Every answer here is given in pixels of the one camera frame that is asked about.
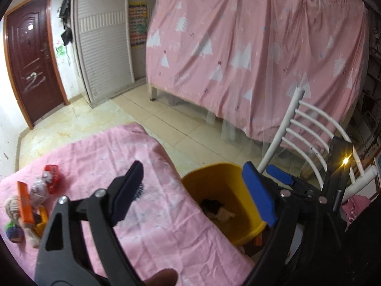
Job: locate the pink garment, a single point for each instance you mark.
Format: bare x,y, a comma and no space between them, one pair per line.
355,208

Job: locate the small black hanging bag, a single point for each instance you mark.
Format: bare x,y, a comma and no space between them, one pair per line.
67,35

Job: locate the white metal chair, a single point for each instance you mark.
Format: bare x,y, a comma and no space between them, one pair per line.
293,104

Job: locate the wooden bed leg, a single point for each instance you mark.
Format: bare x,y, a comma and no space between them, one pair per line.
154,93

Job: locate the colourful grid wall poster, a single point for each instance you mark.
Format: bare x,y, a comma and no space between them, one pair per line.
137,25

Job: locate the dark red door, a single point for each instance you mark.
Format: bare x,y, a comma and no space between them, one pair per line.
29,65

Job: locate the large black hanging bag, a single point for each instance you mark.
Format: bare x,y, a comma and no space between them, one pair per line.
64,4

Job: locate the yellow plastic bin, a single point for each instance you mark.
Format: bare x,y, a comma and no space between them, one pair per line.
214,181

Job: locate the silver foil wrapper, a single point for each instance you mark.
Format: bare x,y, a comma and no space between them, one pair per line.
38,190

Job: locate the pink tree print curtain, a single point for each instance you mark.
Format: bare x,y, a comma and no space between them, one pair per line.
253,50

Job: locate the white crumpled tissue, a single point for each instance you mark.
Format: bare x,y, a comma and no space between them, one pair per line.
223,214

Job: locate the person's left hand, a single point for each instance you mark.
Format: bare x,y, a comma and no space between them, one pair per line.
162,277

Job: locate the orange flat box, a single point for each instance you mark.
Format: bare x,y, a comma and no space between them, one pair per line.
25,202

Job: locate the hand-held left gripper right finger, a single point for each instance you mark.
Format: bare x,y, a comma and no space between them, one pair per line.
260,196

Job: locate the blue purple ball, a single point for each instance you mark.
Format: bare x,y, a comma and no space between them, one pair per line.
14,233

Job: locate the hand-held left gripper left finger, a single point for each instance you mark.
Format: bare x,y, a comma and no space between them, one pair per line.
128,190

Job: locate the black crumpled wrapper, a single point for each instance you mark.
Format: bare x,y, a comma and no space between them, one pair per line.
212,204

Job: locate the white shutter wardrobe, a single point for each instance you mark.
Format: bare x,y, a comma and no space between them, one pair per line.
101,50

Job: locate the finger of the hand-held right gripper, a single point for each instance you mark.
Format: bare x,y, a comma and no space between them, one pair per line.
279,175

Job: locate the red clear wrapper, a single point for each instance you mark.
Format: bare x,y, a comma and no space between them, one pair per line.
53,177

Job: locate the pink tablecloth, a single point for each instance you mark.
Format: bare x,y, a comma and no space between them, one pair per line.
154,214

